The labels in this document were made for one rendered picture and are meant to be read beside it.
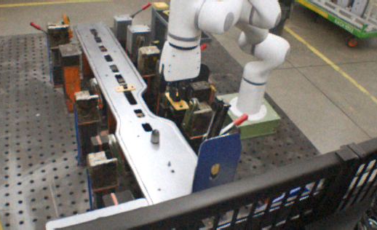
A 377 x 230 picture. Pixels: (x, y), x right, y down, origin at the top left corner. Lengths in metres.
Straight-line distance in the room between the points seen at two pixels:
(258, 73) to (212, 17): 0.87
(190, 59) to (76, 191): 0.80
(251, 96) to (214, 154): 0.96
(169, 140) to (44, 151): 0.65
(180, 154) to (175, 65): 0.39
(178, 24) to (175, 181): 0.50
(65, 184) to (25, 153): 0.27
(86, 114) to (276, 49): 0.82
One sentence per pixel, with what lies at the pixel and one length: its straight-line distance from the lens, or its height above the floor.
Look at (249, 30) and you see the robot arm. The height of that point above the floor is 1.31.
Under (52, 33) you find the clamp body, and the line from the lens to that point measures 1.98.
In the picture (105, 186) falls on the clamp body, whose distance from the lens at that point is 1.23.
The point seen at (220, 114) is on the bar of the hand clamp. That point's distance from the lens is 1.14.
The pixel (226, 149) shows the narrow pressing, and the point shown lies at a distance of 0.84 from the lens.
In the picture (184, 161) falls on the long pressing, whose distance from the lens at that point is 1.23.
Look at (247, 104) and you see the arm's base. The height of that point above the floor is 0.86.
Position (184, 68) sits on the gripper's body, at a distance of 0.97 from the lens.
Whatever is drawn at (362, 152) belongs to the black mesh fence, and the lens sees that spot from 0.53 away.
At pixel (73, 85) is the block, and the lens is 1.83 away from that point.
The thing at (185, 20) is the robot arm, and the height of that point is 1.51.
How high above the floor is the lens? 1.84
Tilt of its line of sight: 36 degrees down
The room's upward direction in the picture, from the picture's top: 8 degrees clockwise
